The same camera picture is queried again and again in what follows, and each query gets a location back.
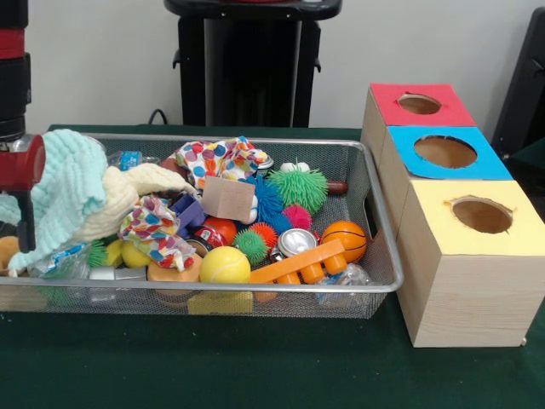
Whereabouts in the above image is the black upright panel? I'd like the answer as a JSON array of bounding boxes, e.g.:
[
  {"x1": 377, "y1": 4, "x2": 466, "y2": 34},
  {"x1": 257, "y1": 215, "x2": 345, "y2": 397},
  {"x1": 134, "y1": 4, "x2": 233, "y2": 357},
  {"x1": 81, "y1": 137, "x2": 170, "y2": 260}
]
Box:
[{"x1": 491, "y1": 6, "x2": 545, "y2": 158}]

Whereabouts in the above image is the silver mesh bin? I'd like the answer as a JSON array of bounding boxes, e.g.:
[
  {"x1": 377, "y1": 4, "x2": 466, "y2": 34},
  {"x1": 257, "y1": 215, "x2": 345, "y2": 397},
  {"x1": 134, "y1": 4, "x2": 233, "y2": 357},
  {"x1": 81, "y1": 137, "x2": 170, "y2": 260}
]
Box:
[{"x1": 0, "y1": 131, "x2": 404, "y2": 320}]

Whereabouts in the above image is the wooden three-hole box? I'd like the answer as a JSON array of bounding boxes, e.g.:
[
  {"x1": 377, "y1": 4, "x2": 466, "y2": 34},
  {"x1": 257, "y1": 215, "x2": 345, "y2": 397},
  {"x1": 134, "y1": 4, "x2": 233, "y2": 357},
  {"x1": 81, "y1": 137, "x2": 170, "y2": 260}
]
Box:
[{"x1": 360, "y1": 83, "x2": 545, "y2": 349}]

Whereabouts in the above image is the green spiky ball toy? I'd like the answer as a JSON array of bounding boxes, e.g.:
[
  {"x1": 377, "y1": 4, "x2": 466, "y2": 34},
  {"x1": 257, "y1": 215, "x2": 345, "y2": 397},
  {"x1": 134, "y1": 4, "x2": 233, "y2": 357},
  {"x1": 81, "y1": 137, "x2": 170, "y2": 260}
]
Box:
[{"x1": 266, "y1": 159, "x2": 330, "y2": 216}]

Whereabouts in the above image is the polka dot cloth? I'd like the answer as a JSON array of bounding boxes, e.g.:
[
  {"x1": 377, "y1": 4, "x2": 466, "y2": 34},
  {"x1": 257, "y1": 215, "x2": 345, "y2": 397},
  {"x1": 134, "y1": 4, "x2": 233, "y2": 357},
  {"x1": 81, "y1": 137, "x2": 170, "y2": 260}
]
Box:
[{"x1": 174, "y1": 135, "x2": 272, "y2": 188}]

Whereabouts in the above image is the dark green side tablecloth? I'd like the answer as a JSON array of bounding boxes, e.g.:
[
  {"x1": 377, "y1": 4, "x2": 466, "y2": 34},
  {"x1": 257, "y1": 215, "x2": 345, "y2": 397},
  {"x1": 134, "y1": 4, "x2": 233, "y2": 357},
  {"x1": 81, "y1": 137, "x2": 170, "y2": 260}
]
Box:
[{"x1": 508, "y1": 138, "x2": 545, "y2": 176}]

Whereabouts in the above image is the yellow ball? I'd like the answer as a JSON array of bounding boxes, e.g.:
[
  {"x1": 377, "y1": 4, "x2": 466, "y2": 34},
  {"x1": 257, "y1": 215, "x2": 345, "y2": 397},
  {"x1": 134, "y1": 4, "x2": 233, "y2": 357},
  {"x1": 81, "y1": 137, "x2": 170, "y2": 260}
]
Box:
[{"x1": 198, "y1": 245, "x2": 252, "y2": 285}]

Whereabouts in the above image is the mint green cloth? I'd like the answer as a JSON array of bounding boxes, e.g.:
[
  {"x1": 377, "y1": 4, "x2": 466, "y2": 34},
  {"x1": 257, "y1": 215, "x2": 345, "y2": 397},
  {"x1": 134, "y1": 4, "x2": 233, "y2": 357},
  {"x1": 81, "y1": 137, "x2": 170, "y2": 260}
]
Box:
[{"x1": 0, "y1": 129, "x2": 110, "y2": 272}]

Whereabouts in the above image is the orange toy block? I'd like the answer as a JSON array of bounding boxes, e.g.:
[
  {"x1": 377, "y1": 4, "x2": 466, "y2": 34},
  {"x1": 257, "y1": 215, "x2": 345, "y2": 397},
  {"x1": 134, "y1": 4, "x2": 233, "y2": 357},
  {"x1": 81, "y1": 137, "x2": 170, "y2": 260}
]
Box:
[{"x1": 249, "y1": 238, "x2": 347, "y2": 285}]

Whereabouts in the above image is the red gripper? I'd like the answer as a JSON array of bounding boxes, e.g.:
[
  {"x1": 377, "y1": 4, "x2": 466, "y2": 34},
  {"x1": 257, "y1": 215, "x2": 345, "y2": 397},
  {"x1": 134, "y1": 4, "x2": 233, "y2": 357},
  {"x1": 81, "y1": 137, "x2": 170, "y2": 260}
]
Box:
[{"x1": 0, "y1": 134, "x2": 47, "y2": 254}]

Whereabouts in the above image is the beige cardboard block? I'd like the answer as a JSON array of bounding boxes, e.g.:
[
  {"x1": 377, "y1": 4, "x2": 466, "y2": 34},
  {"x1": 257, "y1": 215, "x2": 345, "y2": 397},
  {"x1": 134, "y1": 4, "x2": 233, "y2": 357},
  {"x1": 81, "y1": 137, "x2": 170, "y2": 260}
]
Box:
[{"x1": 202, "y1": 175, "x2": 256, "y2": 223}]

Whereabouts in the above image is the orange toy basketball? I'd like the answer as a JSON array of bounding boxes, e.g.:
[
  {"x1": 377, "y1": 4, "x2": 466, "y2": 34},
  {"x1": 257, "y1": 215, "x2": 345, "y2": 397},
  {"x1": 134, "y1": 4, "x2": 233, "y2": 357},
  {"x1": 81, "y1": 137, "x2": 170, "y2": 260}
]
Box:
[{"x1": 321, "y1": 220, "x2": 368, "y2": 263}]

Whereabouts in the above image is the cream white cloth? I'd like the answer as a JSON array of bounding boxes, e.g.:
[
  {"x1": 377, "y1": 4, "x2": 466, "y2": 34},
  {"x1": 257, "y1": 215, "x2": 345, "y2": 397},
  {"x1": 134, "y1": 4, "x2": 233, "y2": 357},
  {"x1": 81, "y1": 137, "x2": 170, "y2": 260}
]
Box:
[{"x1": 74, "y1": 164, "x2": 199, "y2": 244}]

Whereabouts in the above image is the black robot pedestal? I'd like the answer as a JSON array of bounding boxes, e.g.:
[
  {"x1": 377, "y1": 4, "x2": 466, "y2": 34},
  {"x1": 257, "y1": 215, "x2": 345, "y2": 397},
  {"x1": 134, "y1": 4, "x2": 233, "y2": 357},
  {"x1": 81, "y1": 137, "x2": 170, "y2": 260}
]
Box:
[{"x1": 163, "y1": 0, "x2": 344, "y2": 128}]

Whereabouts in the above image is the orange plush toy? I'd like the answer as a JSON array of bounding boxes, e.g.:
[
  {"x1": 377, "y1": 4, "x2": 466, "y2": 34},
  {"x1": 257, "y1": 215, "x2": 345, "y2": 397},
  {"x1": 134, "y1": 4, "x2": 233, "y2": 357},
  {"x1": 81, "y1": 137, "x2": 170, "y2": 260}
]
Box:
[{"x1": 0, "y1": 236, "x2": 22, "y2": 274}]

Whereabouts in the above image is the pink spiky ball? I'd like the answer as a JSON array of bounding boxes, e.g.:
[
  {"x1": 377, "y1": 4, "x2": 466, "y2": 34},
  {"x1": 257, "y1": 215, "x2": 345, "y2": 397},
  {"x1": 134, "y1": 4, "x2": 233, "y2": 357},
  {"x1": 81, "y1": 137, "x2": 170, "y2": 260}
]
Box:
[{"x1": 283, "y1": 204, "x2": 313, "y2": 231}]

